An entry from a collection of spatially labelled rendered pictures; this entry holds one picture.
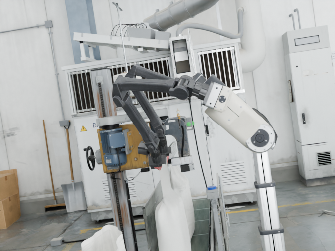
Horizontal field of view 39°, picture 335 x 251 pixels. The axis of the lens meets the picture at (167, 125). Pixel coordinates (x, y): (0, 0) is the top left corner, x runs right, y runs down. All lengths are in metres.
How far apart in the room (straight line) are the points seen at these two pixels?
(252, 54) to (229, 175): 1.60
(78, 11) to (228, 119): 5.01
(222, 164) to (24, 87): 3.49
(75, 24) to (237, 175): 3.19
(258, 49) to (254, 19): 0.38
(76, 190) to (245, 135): 5.21
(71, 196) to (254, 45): 3.54
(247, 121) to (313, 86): 4.37
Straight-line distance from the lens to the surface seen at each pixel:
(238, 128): 2.48
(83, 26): 7.15
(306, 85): 6.80
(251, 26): 6.36
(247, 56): 6.31
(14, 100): 7.93
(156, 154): 2.77
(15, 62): 7.94
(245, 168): 6.07
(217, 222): 3.26
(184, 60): 6.00
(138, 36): 5.82
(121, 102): 2.52
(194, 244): 3.64
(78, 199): 7.47
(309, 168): 6.89
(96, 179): 6.27
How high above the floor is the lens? 1.47
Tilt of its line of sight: 3 degrees down
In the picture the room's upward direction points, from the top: 8 degrees counter-clockwise
